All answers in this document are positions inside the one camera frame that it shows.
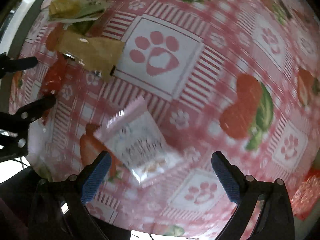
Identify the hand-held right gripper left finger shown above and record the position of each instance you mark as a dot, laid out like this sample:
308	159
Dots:
96	180

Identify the tan snack packet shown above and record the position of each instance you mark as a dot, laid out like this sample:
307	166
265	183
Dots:
92	48

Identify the white pink snack packet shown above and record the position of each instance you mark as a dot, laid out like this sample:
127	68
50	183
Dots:
140	142

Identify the red patterned snack packet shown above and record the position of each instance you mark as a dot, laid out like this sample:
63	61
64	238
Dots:
307	195

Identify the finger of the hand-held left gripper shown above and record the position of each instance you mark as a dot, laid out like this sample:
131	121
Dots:
22	63
37	107

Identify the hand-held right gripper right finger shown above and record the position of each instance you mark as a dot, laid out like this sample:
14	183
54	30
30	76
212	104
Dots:
226	180

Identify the pile of pale snack packets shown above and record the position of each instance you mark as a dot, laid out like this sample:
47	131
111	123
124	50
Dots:
75	5

